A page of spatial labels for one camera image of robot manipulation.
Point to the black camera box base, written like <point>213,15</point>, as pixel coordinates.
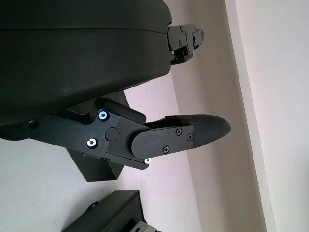
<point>120,210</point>

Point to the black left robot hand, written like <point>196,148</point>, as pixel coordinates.
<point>72,53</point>

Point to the black RealSense box lid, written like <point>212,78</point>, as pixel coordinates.
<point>101,171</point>

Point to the small silver depth camera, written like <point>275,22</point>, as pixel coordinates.
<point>144,228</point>

